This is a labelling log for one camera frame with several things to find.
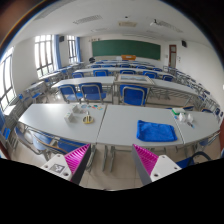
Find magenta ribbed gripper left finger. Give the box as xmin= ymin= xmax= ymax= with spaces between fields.
xmin=42 ymin=144 xmax=91 ymax=185

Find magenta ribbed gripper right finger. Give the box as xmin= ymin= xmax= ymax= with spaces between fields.
xmin=132 ymin=144 xmax=180 ymax=185

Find blue folded towel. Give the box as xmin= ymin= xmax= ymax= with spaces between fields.
xmin=136 ymin=120 xmax=177 ymax=142

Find front left white desk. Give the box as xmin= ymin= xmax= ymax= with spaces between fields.
xmin=19 ymin=104 xmax=106 ymax=144

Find white desk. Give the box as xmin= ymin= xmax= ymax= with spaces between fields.
xmin=19 ymin=104 xmax=106 ymax=144
xmin=97 ymin=105 xmax=183 ymax=147
xmin=174 ymin=111 xmax=220 ymax=144

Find small white box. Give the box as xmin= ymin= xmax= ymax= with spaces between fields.
xmin=64 ymin=112 xmax=75 ymax=122

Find front middle white desk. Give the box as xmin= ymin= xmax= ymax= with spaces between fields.
xmin=97 ymin=105 xmax=183 ymax=147

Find white box with cards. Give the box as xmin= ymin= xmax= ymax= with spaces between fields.
xmin=70 ymin=105 xmax=82 ymax=113

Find front right white desk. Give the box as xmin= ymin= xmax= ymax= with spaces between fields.
xmin=174 ymin=111 xmax=220 ymax=144

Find white bottles on table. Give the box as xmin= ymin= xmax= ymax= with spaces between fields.
xmin=179 ymin=113 xmax=193 ymax=123

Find blue classroom chair left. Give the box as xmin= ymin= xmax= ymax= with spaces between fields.
xmin=58 ymin=84 xmax=83 ymax=103

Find blue classroom chair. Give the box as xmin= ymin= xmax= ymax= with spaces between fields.
xmin=58 ymin=84 xmax=83 ymax=103
xmin=79 ymin=82 xmax=106 ymax=102
xmin=120 ymin=84 xmax=147 ymax=106

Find blue classroom chair right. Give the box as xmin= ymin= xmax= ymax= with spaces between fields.
xmin=120 ymin=84 xmax=147 ymax=106

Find blue classroom chair middle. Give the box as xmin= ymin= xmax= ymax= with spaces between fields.
xmin=79 ymin=82 xmax=106 ymax=102

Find flat tray on desk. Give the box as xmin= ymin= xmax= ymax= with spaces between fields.
xmin=117 ymin=74 xmax=154 ymax=85

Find brown door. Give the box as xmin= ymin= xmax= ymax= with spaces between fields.
xmin=169 ymin=45 xmax=177 ymax=68

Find orange lectern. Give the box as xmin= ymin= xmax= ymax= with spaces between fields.
xmin=121 ymin=55 xmax=136 ymax=61

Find left window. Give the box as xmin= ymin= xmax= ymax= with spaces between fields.
xmin=0 ymin=55 xmax=16 ymax=110

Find window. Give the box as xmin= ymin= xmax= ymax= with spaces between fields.
xmin=0 ymin=55 xmax=16 ymax=110
xmin=34 ymin=35 xmax=54 ymax=78

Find back window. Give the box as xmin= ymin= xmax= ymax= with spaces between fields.
xmin=34 ymin=35 xmax=54 ymax=78

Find green chalkboard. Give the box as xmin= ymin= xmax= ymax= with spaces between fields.
xmin=92 ymin=40 xmax=161 ymax=60

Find ceiling projector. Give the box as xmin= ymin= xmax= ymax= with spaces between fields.
xmin=150 ymin=19 xmax=160 ymax=26

